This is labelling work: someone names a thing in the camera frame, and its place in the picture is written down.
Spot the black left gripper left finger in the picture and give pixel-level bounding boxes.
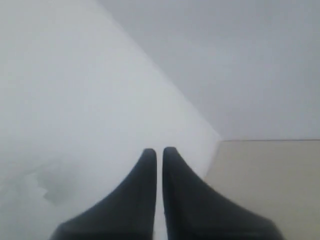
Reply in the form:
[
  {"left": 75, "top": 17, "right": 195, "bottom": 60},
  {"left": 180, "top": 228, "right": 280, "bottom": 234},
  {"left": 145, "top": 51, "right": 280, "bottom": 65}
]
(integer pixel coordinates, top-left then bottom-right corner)
[{"left": 50, "top": 148, "right": 157, "bottom": 240}]

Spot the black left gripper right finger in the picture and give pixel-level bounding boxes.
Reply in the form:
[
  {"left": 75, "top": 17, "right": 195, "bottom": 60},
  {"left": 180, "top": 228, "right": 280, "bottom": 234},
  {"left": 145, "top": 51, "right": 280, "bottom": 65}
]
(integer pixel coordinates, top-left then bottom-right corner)
[{"left": 162, "top": 147, "right": 284, "bottom": 240}]

